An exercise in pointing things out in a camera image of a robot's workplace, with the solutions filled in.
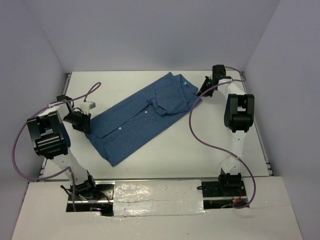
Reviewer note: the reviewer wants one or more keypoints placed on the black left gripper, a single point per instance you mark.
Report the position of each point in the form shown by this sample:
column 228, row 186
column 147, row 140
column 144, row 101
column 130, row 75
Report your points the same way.
column 85, row 126

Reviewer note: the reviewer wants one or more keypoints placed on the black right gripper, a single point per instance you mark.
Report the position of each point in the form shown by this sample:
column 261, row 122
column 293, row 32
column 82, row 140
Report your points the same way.
column 203, row 88

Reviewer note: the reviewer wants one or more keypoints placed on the blue checkered long sleeve shirt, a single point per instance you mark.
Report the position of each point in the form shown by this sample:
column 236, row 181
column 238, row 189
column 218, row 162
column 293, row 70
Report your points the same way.
column 124, row 128

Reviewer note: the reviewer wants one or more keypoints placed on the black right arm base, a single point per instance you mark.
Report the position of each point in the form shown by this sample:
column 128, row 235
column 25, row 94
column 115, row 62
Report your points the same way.
column 226, row 192

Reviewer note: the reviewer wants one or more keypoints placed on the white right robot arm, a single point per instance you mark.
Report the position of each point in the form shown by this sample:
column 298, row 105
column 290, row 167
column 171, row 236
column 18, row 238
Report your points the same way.
column 238, row 114

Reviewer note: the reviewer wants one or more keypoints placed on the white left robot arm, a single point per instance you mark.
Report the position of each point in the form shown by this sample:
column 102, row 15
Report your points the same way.
column 50, row 139

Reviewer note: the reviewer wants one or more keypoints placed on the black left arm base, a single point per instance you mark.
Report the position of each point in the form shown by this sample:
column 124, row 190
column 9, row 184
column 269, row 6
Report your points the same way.
column 100, row 201

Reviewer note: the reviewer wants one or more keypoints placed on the white taped cover sheet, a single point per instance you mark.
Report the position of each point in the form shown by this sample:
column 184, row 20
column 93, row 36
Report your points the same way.
column 157, row 198

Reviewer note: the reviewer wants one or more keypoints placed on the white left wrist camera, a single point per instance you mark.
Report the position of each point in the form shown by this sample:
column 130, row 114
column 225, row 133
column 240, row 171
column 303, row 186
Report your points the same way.
column 86, row 106

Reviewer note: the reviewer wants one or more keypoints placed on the aluminium table edge rail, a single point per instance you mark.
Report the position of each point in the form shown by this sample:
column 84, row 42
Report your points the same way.
column 266, row 158

